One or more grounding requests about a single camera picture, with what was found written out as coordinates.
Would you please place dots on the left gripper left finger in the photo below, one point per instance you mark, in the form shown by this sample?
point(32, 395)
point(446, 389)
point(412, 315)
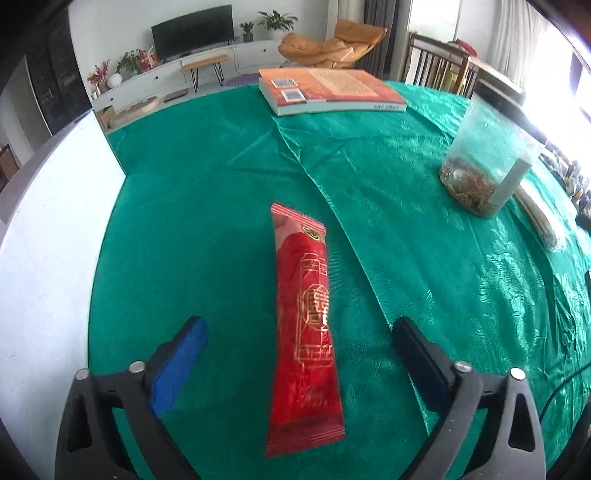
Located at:
point(89, 443)

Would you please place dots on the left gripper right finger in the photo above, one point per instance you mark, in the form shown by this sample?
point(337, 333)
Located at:
point(510, 444)

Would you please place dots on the red snack package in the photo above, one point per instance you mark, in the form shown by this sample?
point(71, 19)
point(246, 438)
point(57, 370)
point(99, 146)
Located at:
point(306, 408)

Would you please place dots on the white storage box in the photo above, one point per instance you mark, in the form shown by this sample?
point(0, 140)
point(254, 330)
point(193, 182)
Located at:
point(54, 215)

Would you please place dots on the cotton swab bag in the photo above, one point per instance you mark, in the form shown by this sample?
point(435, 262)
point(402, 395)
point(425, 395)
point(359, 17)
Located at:
point(550, 230)

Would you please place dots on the clear plastic jar black lid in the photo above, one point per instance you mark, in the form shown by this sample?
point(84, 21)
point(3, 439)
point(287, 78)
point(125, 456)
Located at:
point(495, 147)

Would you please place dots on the white TV cabinet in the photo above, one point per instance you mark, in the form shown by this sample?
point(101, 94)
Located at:
point(244, 58)

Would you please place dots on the small wooden bench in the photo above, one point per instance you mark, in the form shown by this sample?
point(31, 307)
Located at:
point(194, 68)

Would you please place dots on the orange book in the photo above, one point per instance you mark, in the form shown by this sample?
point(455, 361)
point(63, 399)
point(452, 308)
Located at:
point(299, 90)

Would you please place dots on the red flower plant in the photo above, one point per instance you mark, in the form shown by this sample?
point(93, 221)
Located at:
point(131, 63)

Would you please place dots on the black television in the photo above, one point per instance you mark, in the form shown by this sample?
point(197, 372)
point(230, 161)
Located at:
point(184, 34)

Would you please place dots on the green potted plant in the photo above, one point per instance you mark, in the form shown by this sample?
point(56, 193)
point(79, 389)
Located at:
point(275, 24)

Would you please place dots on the wooden chair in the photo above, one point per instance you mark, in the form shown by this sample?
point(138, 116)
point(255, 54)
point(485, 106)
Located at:
point(448, 67)

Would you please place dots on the orange lounge chair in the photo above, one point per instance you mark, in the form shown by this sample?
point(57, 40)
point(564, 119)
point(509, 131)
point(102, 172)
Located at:
point(350, 42)

